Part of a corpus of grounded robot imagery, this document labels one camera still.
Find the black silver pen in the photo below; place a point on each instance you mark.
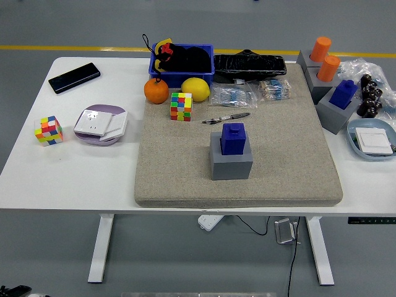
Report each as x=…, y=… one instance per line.
x=229, y=117

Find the purple plate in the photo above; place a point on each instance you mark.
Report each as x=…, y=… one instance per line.
x=105, y=108

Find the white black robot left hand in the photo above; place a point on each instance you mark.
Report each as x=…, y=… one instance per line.
x=15, y=291

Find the white wall socket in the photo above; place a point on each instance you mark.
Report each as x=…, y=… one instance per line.
x=92, y=122

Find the orange fruit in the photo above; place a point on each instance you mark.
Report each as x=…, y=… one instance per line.
x=156, y=91

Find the grey-brown mat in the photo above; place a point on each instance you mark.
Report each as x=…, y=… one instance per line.
x=173, y=161

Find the light blue plate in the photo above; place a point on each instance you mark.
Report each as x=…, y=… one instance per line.
x=368, y=123

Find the black table control panel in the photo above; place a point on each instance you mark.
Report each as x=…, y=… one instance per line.
x=371, y=220

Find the black keyboard in plastic wrap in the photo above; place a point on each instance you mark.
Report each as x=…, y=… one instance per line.
x=247, y=66

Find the red clip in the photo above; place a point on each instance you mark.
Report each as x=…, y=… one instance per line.
x=167, y=50

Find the white power strip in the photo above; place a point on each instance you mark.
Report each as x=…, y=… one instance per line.
x=209, y=222

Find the black smartphone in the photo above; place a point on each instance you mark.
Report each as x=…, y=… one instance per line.
x=74, y=78

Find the crumpled clear plastic bag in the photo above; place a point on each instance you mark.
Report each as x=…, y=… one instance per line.
x=355, y=66

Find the yellow lemon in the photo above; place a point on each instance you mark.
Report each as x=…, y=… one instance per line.
x=195, y=89

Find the small white plug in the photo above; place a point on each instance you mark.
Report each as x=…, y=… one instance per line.
x=239, y=81

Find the colourful puzzle cube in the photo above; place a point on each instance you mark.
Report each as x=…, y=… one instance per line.
x=49, y=131
x=181, y=106

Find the black pouch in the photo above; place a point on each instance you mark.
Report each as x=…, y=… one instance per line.
x=191, y=60

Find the yellow flat piece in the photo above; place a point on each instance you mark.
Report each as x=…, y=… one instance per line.
x=162, y=43

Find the blue plastic bin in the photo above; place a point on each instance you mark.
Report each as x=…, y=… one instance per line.
x=173, y=80

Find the white table leg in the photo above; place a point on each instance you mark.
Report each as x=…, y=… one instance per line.
x=320, y=250
x=100, y=247

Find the white switch panel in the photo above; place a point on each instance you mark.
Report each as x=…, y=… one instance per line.
x=117, y=123
x=372, y=140

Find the dark brown cylinder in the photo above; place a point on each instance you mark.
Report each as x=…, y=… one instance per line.
x=367, y=103
x=377, y=94
x=366, y=81
x=364, y=112
x=370, y=89
x=376, y=108

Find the clear metal bracket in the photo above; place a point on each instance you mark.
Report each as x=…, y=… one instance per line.
x=285, y=232

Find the orange cylinder seal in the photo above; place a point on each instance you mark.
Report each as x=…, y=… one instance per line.
x=328, y=68
x=320, y=49

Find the clear bag of resistors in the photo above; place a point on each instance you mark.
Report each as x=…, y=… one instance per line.
x=232, y=94
x=275, y=88

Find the blue square seal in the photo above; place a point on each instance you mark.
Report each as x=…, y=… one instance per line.
x=342, y=94
x=233, y=140

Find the grey cube seal holder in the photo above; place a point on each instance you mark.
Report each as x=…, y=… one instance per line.
x=230, y=168
x=318, y=89
x=304, y=60
x=331, y=117

